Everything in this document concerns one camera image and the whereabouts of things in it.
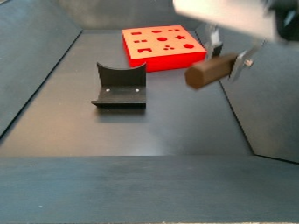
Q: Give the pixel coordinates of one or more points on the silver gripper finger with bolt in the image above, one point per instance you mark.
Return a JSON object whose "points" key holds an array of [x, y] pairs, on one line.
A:
{"points": [[243, 59]]}

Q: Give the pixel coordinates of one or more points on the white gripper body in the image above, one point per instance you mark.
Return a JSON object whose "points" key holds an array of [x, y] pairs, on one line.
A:
{"points": [[267, 19]]}

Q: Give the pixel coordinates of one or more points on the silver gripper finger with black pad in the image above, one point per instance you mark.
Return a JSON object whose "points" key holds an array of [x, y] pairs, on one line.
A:
{"points": [[214, 43]]}

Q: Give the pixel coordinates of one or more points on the brown hexagonal prism peg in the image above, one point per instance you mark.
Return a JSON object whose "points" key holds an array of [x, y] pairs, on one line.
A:
{"points": [[211, 70]]}

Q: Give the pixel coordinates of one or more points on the black curved holder stand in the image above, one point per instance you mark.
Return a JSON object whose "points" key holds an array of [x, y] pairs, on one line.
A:
{"points": [[122, 87]]}

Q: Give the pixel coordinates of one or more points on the red foam shape-sorter block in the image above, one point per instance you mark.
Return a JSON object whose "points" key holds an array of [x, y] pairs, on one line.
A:
{"points": [[163, 47]]}

